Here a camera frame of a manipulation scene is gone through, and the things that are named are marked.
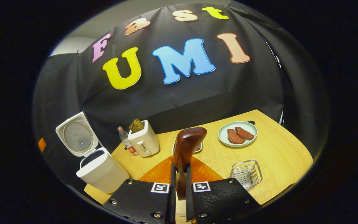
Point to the brown wooden spoon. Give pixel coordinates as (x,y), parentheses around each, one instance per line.
(186,146)

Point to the white rice cooker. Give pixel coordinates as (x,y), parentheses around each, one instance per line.
(104,174)

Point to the red-brown meat piece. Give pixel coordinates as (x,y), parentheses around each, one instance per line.
(245,133)
(235,137)

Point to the black table grommet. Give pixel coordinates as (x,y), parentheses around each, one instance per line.
(251,122)

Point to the white divided plate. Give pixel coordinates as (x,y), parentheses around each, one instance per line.
(198,147)

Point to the pale green round plate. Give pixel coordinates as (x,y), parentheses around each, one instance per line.
(230,125)

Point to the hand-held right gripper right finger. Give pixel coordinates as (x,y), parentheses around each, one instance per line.
(189,199)

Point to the brown toast slice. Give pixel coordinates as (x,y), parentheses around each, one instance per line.
(136,126)

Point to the cream toaster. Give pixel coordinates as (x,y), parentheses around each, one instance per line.
(144,141)

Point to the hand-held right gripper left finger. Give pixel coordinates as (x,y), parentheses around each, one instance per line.
(171,202)

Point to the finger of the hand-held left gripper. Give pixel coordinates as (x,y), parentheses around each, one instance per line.
(42,145)

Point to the black backdrop cloth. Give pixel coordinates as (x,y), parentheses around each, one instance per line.
(197,93)

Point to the clear plastic water bottle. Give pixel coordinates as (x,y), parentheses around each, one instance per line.
(126,140)

